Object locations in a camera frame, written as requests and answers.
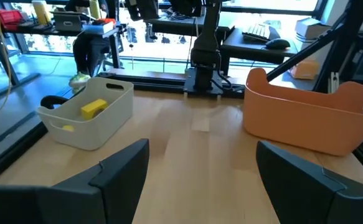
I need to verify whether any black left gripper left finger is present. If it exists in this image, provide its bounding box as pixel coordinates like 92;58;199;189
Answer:
0;139;150;224

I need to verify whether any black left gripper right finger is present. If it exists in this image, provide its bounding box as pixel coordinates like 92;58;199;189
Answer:
255;140;363;224

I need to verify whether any orange plastic bin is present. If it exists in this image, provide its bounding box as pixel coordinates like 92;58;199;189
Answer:
242;67;363;157

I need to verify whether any white plastic bin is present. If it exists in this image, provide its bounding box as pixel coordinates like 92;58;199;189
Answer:
35;77;134;152

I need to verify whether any orange box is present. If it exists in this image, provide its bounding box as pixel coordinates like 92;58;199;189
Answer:
288;59;321;81

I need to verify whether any person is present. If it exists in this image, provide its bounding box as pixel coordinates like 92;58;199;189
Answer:
64;0;123;94

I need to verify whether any black computer mouse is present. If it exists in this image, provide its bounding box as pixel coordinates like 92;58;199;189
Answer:
265;37;291;50

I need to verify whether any dark grey desk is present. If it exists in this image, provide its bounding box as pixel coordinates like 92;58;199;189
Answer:
143;17;232;38
220;26;299;77

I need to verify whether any white cardboard box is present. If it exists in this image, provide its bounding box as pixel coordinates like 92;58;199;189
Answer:
294;17;333;44

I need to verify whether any blue white box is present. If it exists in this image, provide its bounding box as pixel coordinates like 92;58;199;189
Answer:
82;18;117;35

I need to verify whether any black keyboard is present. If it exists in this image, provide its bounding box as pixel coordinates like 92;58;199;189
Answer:
242;22;281;42

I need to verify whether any grey storage box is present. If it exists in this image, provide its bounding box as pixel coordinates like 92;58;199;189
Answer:
52;12;83;32

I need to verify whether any black standing desk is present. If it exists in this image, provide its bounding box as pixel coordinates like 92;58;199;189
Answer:
0;18;125;100

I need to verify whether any yellow green bottle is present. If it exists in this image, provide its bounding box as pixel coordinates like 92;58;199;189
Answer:
89;0;102;20

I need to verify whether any red plastic crate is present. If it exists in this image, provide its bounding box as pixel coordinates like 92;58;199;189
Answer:
0;9;24;31

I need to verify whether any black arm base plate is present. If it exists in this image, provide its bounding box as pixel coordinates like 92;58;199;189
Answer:
182;83;246;100

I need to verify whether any yellow extension cable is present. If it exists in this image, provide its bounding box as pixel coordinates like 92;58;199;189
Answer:
0;0;12;114

